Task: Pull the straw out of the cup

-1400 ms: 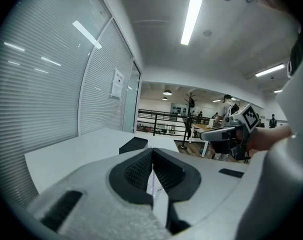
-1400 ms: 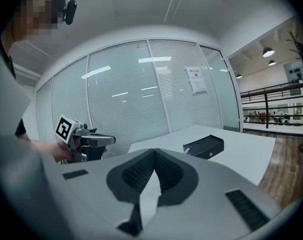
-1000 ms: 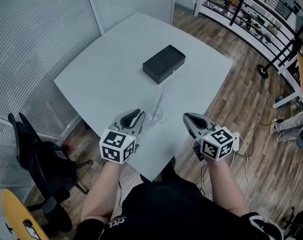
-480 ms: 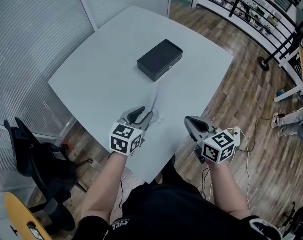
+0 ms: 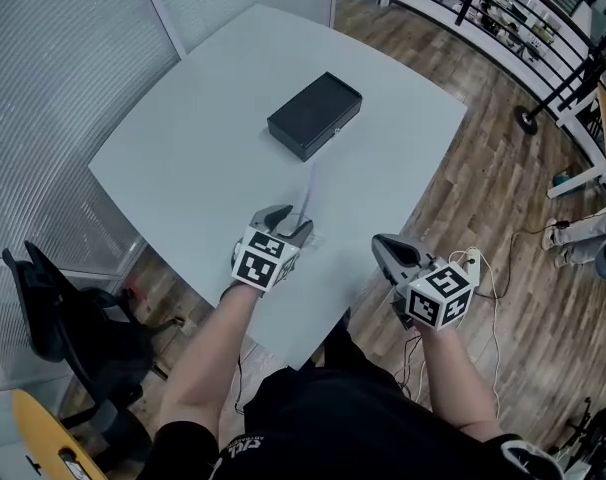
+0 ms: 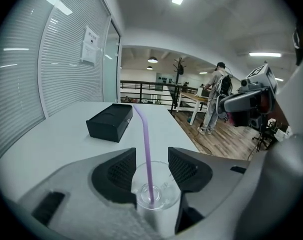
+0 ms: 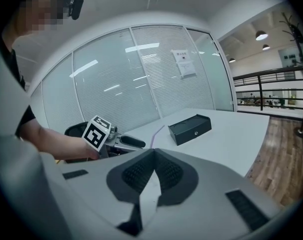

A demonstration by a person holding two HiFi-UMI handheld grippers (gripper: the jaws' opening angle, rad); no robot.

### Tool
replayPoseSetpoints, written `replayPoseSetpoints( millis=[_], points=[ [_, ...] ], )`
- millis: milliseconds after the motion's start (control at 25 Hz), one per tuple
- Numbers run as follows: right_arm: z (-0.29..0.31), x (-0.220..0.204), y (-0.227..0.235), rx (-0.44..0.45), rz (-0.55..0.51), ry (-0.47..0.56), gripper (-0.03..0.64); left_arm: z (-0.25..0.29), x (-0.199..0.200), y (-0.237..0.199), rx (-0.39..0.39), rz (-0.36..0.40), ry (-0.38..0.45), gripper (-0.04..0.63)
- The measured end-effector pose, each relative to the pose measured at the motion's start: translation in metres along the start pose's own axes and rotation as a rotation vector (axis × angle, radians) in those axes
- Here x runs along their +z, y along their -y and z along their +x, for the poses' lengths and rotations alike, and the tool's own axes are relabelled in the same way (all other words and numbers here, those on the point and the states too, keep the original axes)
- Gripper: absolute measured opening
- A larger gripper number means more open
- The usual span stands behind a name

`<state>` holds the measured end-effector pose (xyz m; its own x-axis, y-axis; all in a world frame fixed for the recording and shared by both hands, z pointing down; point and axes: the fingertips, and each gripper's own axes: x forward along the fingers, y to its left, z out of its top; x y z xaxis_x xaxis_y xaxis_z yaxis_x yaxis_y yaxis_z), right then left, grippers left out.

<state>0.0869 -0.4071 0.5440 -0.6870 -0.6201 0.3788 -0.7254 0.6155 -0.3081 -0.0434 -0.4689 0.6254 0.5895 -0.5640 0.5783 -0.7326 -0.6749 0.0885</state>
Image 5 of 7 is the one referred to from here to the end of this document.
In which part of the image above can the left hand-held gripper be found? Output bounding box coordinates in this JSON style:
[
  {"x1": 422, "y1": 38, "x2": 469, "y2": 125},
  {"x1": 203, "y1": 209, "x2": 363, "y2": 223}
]
[{"x1": 231, "y1": 204, "x2": 315, "y2": 295}]

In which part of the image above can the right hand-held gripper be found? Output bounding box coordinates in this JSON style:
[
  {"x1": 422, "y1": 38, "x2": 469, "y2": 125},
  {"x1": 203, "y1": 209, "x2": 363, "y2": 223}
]
[{"x1": 371, "y1": 233, "x2": 474, "y2": 332}]

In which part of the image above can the clear cup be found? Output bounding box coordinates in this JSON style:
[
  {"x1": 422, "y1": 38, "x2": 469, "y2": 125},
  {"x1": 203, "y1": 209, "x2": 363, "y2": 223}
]
[{"x1": 282, "y1": 207, "x2": 330, "y2": 250}]

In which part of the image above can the thin translucent rod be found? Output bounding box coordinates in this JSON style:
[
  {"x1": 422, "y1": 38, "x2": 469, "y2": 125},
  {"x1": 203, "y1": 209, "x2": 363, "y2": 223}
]
[{"x1": 301, "y1": 162, "x2": 319, "y2": 220}]

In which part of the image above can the person's right forearm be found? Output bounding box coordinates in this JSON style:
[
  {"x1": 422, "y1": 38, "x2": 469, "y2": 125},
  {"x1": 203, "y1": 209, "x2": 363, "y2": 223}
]
[{"x1": 419, "y1": 324, "x2": 502, "y2": 440}]

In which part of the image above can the person's left forearm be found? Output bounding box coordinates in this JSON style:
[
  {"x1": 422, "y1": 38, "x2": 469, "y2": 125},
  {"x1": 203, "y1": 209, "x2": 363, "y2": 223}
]
[{"x1": 157, "y1": 281, "x2": 265, "y2": 440}]

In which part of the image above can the white power strip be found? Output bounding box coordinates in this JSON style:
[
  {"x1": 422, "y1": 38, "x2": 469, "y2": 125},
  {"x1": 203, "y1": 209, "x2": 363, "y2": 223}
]
[{"x1": 449, "y1": 248, "x2": 483, "y2": 285}]

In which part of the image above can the white square table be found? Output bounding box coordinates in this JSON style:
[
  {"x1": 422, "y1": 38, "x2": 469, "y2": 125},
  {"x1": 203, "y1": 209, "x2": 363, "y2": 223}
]
[{"x1": 87, "y1": 2, "x2": 469, "y2": 372}]

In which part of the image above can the black rectangular box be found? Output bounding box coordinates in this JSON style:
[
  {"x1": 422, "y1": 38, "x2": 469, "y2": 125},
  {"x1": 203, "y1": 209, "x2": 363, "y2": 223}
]
[{"x1": 266, "y1": 71, "x2": 363, "y2": 164}]

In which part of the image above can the black coat rack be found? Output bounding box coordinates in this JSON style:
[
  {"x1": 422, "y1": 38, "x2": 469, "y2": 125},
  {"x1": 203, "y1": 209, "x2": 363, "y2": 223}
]
[{"x1": 513, "y1": 17, "x2": 606, "y2": 137}]

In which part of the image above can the person's black shirt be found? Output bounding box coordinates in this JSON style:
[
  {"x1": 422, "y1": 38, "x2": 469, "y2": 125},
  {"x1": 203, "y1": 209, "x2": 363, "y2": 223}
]
[{"x1": 152, "y1": 307, "x2": 560, "y2": 480}]

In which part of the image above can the black office chair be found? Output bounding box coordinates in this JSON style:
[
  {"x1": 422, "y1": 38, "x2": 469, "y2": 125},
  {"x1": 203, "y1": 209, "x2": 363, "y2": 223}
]
[{"x1": 1, "y1": 240, "x2": 185, "y2": 420}]

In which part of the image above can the black metal railing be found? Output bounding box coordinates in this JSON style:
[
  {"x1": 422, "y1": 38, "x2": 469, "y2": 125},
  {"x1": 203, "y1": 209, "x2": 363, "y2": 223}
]
[{"x1": 392, "y1": 0, "x2": 606, "y2": 134}]

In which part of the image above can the black and white card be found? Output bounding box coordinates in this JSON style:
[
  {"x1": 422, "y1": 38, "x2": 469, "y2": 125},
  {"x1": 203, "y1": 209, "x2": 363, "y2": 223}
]
[{"x1": 56, "y1": 448, "x2": 88, "y2": 480}]

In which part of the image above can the round wooden table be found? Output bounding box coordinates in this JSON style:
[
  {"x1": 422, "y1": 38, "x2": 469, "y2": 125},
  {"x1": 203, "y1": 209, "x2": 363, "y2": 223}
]
[{"x1": 10, "y1": 388, "x2": 107, "y2": 480}]

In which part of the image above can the white cable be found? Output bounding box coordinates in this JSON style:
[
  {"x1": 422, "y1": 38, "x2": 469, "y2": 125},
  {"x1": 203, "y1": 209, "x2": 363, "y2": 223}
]
[{"x1": 475, "y1": 256, "x2": 503, "y2": 415}]

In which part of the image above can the black cable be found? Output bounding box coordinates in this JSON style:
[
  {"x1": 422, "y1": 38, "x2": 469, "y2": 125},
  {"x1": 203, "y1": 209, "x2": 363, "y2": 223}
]
[{"x1": 231, "y1": 351, "x2": 248, "y2": 415}]

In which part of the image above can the black equipment frame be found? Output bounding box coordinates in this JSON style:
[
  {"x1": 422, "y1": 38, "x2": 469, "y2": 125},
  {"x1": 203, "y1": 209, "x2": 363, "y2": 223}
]
[{"x1": 564, "y1": 396, "x2": 606, "y2": 480}]

